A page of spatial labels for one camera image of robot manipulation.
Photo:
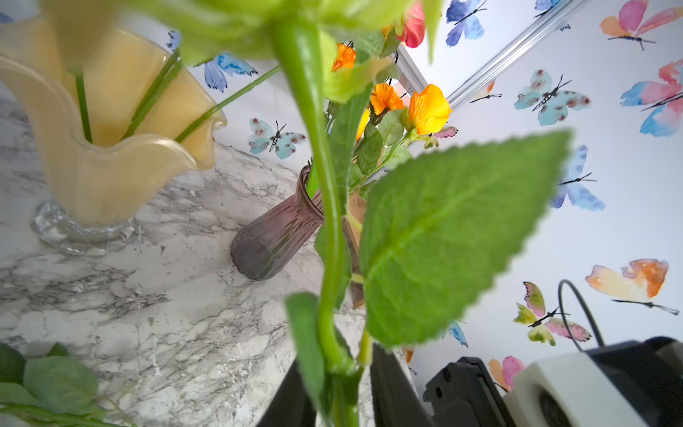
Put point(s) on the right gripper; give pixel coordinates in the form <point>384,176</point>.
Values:
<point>464,394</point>

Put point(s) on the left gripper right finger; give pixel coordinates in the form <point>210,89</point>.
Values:
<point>394,399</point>

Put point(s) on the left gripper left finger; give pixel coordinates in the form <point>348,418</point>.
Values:
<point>291,406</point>

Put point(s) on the orange yellow tulip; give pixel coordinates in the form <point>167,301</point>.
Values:
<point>363,123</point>

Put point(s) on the pink rose tall stem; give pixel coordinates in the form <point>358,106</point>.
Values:
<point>82,104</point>

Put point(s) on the purple ribbed glass vase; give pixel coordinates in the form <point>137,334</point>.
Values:
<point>266,245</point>

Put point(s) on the yellow ruffled glass vase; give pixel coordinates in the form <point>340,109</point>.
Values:
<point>97,188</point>

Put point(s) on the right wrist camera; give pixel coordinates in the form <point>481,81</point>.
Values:
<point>625,384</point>

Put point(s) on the wooden wall shelf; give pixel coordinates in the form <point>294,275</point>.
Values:
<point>357,211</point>

